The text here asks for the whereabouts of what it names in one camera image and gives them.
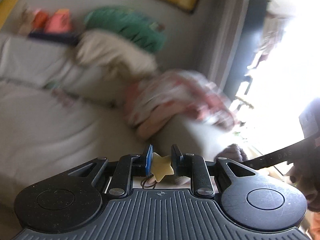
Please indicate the beige curtain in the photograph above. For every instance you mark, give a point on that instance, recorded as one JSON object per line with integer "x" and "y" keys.
{"x": 224, "y": 42}

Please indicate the lavender soft cloth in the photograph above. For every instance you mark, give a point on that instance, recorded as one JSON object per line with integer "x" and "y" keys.
{"x": 234, "y": 152}

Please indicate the yellow plush toy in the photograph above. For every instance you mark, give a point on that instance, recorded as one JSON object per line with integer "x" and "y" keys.
{"x": 8, "y": 13}

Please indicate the pink orange plush toy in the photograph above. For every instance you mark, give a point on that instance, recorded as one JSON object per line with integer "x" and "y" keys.
{"x": 39, "y": 20}

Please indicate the person's hand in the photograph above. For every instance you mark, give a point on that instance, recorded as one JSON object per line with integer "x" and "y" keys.
{"x": 305, "y": 177}

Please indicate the cream crumpled blanket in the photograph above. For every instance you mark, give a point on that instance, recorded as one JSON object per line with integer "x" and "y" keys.
{"x": 117, "y": 56}

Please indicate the cream star soft toy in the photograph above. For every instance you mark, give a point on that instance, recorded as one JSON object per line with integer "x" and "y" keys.
{"x": 161, "y": 167}

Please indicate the green plush pillow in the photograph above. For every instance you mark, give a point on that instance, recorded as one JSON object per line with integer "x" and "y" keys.
{"x": 139, "y": 28}

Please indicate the pink floral blanket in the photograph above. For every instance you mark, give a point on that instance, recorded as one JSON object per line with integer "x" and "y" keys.
{"x": 151, "y": 103}

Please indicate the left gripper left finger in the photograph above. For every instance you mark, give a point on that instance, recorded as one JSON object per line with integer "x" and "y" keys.
{"x": 125, "y": 169}

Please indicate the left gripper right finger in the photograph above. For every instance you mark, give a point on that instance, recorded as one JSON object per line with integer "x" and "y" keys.
{"x": 194, "y": 167}

